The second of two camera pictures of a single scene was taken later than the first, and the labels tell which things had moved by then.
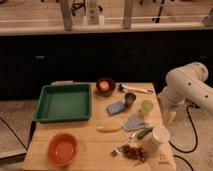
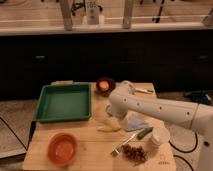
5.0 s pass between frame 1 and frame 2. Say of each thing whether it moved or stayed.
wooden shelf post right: stayed
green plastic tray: stayed
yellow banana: stayed
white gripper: moved
